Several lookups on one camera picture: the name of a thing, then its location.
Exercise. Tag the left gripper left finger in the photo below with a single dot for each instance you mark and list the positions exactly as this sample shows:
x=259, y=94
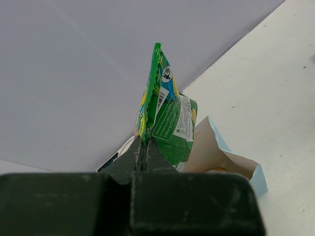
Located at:
x=69, y=204

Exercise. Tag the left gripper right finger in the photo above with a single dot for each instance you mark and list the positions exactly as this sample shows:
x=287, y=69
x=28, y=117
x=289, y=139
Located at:
x=165, y=202

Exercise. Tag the green snack bag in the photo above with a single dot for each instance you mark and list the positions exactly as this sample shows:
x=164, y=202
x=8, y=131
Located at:
x=166, y=114

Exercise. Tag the light blue paper bag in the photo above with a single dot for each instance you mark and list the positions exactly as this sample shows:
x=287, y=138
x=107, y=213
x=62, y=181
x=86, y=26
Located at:
x=209, y=151

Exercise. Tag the orange potato chips bag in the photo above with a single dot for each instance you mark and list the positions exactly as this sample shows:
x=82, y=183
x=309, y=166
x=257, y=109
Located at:
x=217, y=169

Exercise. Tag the aluminium table frame rail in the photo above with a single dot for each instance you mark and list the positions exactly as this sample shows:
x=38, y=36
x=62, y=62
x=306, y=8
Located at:
x=107, y=162

